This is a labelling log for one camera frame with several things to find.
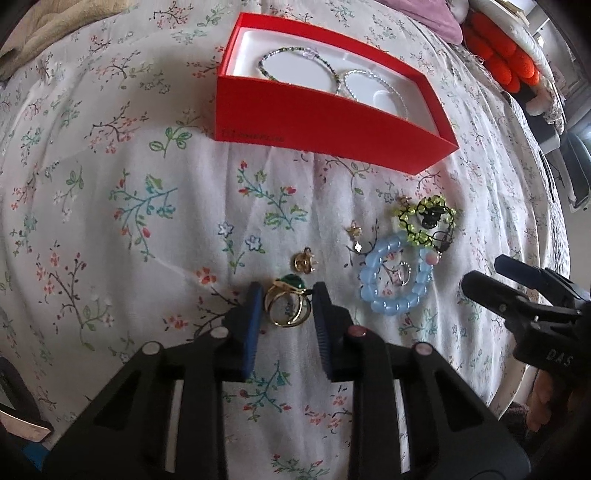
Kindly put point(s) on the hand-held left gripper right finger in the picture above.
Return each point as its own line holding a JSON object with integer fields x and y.
{"x": 322, "y": 332}

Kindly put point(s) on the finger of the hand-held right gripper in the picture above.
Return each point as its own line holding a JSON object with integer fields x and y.
{"x": 521, "y": 273}
{"x": 489, "y": 290}

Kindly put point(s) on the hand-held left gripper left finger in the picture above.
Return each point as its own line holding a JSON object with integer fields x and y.
{"x": 250, "y": 325}

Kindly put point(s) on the black rhinestone hair clip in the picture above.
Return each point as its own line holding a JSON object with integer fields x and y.
{"x": 427, "y": 220}

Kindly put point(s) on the red jewelry box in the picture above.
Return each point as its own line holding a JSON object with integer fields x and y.
{"x": 300, "y": 121}

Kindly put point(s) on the person's right hand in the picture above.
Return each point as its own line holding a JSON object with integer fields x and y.
{"x": 547, "y": 401}

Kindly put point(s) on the gold star earring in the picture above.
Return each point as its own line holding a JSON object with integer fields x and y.
{"x": 354, "y": 228}

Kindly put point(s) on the grey chair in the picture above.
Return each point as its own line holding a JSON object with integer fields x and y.
{"x": 572, "y": 161}

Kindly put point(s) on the small gold earring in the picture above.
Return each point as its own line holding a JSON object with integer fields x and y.
{"x": 405, "y": 201}

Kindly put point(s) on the floral bedsheet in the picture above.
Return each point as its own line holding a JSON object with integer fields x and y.
{"x": 138, "y": 138}

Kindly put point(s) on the orange knitted cushion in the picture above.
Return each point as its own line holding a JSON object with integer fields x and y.
{"x": 498, "y": 50}

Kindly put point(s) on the purple cloth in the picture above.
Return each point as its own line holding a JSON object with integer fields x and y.
{"x": 438, "y": 18}

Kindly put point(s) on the beige quilted blanket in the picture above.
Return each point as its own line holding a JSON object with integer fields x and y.
{"x": 46, "y": 27}

